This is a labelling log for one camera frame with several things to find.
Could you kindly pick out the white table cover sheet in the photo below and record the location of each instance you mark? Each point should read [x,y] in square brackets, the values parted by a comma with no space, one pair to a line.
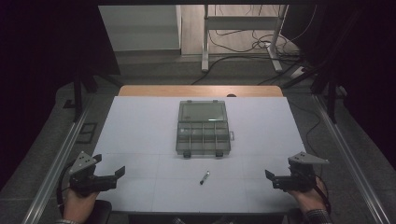
[140,140]

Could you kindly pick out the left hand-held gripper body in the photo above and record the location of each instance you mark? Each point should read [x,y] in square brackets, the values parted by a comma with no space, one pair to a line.
[84,180]

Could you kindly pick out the person's right hand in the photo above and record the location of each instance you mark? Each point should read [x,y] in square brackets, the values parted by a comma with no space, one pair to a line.
[311,199]

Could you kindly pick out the aluminium rail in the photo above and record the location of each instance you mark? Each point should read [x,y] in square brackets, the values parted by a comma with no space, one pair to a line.
[56,168]
[351,161]

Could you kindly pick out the person's left hand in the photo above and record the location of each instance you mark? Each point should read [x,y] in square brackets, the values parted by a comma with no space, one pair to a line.
[77,207]

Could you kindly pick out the black marker pen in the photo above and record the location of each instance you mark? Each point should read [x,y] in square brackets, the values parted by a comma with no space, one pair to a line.
[204,177]

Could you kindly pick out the white power strip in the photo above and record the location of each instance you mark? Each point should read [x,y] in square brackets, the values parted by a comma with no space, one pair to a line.
[297,72]

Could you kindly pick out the clear plastic organizer box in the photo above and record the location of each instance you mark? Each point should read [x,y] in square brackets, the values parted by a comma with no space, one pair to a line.
[203,137]

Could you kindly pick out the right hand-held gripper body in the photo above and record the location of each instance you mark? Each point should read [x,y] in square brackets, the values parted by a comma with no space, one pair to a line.
[300,180]

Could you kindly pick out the white metal desk frame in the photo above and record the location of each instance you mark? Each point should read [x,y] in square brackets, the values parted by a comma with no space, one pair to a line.
[239,22]

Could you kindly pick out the black metal stand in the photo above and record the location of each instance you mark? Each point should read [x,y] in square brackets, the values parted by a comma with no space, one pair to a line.
[331,93]
[77,93]

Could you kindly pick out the white cabinet panel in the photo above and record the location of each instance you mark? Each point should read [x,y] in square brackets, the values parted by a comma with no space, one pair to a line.
[140,28]

